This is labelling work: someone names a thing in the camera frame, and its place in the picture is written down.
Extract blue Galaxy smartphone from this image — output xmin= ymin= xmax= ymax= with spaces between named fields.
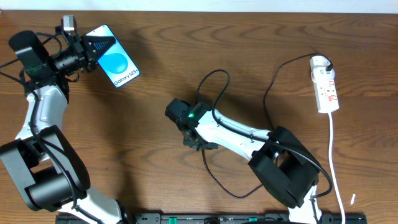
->
xmin=87 ymin=24 xmax=141 ymax=88

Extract black USB charging cable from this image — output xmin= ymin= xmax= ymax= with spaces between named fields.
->
xmin=201 ymin=52 xmax=333 ymax=200

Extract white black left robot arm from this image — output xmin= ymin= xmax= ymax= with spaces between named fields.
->
xmin=1 ymin=29 xmax=128 ymax=223

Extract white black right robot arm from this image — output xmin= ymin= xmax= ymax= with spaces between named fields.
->
xmin=165 ymin=99 xmax=322 ymax=223

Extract white USB charger adapter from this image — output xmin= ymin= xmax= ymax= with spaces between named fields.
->
xmin=310 ymin=55 xmax=335 ymax=78

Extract white power strip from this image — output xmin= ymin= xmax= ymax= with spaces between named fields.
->
xmin=311 ymin=70 xmax=339 ymax=114

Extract small white paper scrap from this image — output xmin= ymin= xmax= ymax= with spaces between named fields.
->
xmin=350 ymin=194 xmax=356 ymax=205

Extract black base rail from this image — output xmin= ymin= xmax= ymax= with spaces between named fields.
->
xmin=55 ymin=212 xmax=368 ymax=224

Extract white power strip cord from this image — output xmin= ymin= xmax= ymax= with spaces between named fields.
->
xmin=328 ymin=112 xmax=346 ymax=224

